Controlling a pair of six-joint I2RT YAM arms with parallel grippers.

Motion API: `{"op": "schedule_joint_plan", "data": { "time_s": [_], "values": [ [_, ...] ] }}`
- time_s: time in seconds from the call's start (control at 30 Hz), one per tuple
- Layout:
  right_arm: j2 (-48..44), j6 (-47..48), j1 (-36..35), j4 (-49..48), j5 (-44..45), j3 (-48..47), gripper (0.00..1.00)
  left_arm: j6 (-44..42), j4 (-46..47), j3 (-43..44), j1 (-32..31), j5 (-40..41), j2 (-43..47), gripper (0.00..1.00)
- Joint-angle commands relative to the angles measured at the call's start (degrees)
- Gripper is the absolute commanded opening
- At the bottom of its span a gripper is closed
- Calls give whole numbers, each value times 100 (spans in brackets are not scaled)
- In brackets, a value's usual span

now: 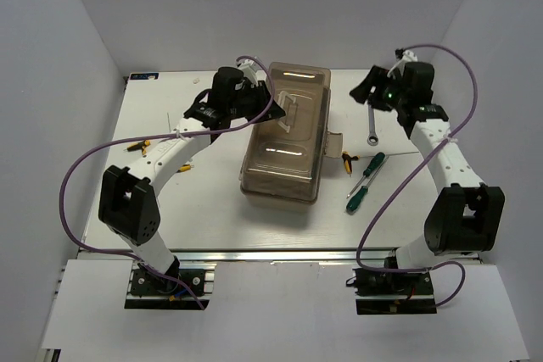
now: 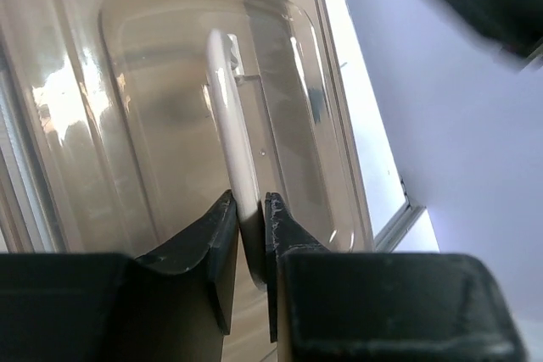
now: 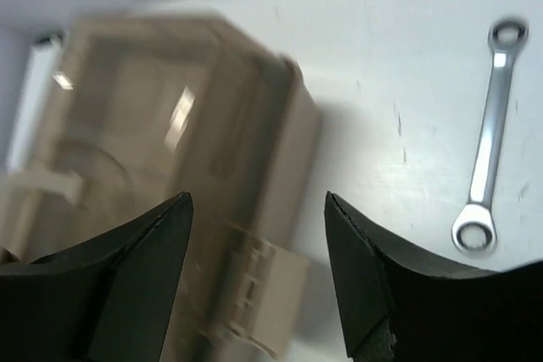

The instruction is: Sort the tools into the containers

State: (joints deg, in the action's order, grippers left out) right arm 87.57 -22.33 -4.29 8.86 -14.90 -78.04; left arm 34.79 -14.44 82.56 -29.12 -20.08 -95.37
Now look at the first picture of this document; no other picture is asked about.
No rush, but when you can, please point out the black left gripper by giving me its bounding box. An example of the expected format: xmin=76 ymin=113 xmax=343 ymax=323
xmin=227 ymin=80 xmax=284 ymax=124

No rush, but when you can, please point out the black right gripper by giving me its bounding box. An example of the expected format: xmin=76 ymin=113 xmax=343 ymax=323
xmin=348 ymin=66 xmax=406 ymax=113

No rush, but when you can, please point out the beige plastic toolbox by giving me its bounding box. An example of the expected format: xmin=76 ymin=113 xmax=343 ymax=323
xmin=239 ymin=62 xmax=343 ymax=211

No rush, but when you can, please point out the yellow black T-handle hex key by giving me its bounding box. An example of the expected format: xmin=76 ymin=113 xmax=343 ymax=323
xmin=126 ymin=140 xmax=151 ymax=156

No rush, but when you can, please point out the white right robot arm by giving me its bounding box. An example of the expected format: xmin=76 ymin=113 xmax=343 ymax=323
xmin=350 ymin=62 xmax=505 ymax=293

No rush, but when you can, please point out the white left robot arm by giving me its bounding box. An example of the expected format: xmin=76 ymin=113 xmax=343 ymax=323
xmin=98 ymin=58 xmax=285 ymax=293

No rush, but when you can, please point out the silver ratchet wrench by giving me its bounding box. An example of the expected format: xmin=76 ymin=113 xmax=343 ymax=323
xmin=367 ymin=106 xmax=379 ymax=147

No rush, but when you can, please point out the small green screwdriver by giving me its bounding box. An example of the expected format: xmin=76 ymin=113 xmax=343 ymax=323
xmin=346 ymin=152 xmax=386 ymax=198

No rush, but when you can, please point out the large green screwdriver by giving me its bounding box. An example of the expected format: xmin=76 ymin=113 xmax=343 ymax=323
xmin=345 ymin=168 xmax=378 ymax=214

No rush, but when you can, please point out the blue label sticker left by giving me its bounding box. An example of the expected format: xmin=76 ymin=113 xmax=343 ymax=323
xmin=129 ymin=72 xmax=159 ymax=81

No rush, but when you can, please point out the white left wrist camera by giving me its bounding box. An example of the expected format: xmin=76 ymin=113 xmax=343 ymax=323
xmin=236 ymin=56 xmax=260 ymax=85

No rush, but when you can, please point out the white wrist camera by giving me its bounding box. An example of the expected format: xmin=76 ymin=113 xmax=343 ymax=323
xmin=389 ymin=48 xmax=418 ymax=78
xmin=236 ymin=56 xmax=260 ymax=85

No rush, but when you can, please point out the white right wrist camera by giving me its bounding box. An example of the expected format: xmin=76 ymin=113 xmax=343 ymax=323
xmin=389 ymin=48 xmax=418 ymax=78

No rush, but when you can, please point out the yellow black T-handle key right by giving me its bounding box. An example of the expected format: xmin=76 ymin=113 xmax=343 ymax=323
xmin=341 ymin=151 xmax=361 ymax=176

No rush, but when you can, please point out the long yellow black T-handle key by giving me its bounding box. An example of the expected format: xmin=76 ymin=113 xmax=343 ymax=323
xmin=165 ymin=112 xmax=194 ymax=175

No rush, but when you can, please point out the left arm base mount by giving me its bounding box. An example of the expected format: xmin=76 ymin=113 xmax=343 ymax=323
xmin=124 ymin=262 xmax=216 ymax=311

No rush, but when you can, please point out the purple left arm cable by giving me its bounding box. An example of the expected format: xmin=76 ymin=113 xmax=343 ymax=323
xmin=59 ymin=54 xmax=276 ymax=310

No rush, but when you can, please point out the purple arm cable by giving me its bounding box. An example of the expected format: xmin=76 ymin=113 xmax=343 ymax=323
xmin=355 ymin=42 xmax=479 ymax=309
xmin=59 ymin=54 xmax=276 ymax=310

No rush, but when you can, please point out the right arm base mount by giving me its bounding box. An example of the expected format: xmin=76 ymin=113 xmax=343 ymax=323
xmin=345 ymin=268 xmax=437 ymax=315

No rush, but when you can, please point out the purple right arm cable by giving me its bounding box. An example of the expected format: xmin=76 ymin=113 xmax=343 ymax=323
xmin=355 ymin=42 xmax=479 ymax=309

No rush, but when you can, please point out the aluminium table front rail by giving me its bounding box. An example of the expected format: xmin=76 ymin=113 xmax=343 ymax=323
xmin=78 ymin=247 xmax=480 ymax=265

